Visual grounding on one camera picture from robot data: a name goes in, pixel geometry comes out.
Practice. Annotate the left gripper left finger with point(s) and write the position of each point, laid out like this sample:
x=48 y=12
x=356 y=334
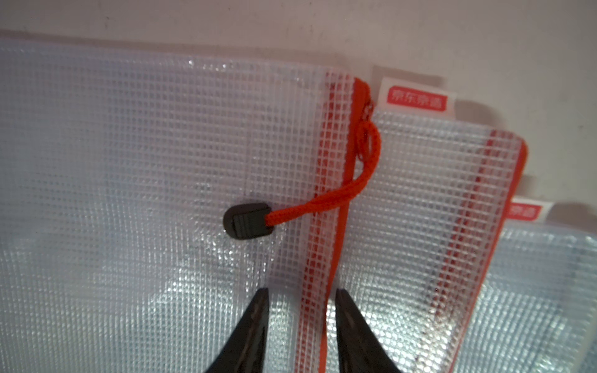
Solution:
x=246 y=347

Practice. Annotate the clear mesh document bag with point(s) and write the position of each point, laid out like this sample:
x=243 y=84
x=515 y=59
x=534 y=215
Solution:
x=536 y=311
x=420 y=237
x=146 y=198

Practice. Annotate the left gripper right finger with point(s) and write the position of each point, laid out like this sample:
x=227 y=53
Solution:
x=358 y=348

